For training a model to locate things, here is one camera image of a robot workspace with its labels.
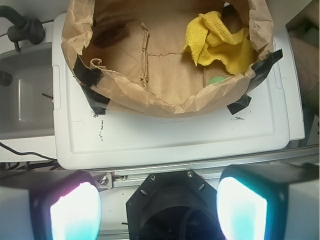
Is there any green ball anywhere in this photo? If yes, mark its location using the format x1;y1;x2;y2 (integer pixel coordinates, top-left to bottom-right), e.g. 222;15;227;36
208;76;226;85

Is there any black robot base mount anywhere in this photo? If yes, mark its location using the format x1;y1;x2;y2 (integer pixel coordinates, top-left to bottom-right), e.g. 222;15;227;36
126;171;225;240

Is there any brown paper bag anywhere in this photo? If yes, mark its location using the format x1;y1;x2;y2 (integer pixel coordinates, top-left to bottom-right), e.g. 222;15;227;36
61;0;274;118

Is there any yellow microfiber cloth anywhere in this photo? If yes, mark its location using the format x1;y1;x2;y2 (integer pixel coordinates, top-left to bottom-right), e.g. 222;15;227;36
183;11;255;75

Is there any thin black cable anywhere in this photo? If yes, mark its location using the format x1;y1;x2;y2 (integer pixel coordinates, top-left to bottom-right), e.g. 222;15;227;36
0;141;58;161

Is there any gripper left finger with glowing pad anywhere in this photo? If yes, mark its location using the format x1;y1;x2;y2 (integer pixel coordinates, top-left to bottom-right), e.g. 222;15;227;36
0;170;102;240

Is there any black tape strip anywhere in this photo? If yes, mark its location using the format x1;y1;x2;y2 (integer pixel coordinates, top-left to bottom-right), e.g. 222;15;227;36
246;49;283;93
73;55;110;115
227;94;252;115

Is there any black tape strip front left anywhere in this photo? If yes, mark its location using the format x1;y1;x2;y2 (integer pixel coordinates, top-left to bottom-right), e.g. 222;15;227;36
73;55;110;115

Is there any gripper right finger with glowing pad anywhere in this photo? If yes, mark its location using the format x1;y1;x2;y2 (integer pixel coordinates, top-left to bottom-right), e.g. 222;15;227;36
216;163;320;240

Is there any aluminium frame rail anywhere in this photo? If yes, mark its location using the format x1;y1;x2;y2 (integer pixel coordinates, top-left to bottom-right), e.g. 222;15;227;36
89;144;320;191

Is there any black tape strip front right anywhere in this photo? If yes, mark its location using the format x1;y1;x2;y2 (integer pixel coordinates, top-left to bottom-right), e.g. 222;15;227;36
227;94;252;115

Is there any dark grey toy faucet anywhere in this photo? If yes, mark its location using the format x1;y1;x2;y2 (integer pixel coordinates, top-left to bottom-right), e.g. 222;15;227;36
0;5;46;52

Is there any white plastic bin lid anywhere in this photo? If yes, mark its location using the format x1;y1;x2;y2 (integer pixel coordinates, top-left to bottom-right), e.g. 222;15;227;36
52;14;305;170

